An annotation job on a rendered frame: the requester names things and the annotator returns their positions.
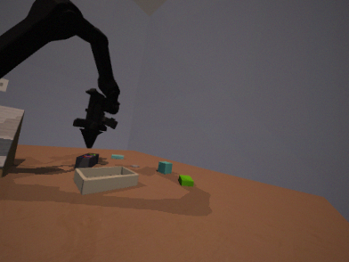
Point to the green flat block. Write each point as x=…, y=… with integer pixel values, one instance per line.
x=186, y=180

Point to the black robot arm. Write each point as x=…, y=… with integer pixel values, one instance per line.
x=52, y=20

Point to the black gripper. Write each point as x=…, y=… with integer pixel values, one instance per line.
x=92, y=129

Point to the teal rectangular block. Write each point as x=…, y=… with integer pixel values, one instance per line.
x=117, y=157

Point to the teal cube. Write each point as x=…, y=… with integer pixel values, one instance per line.
x=165, y=167

